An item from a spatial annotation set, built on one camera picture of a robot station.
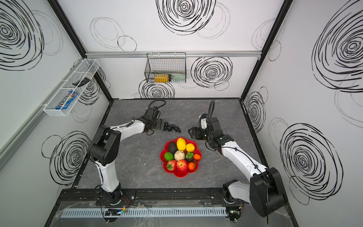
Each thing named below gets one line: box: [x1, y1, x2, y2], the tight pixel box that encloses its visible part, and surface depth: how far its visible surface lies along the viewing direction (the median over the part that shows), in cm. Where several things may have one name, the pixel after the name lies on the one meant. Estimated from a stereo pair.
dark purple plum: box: [185, 154, 195, 163], surface depth 84 cm
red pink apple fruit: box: [176, 159, 189, 173], surface depth 80 cm
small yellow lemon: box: [185, 143, 196, 153], surface depth 88 cm
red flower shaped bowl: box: [159, 137, 202, 178], surface depth 84 cm
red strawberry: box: [166, 159, 177, 172], surface depth 80 cm
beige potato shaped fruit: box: [173, 149, 186, 162], surface depth 84 cm
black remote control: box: [72, 77, 91, 88], surface depth 82 cm
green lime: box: [164, 152, 174, 162], surface depth 86 cm
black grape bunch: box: [163, 122, 182, 133], surface depth 101 cm
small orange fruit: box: [193, 153, 201, 160], surface depth 84 cm
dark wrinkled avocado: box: [168, 140, 179, 155], surface depth 88 cm
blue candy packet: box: [55, 90, 79, 110], surface depth 72 cm
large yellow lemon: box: [176, 137, 187, 151], surface depth 90 cm
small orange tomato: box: [188, 161, 195, 171], surface depth 81 cm
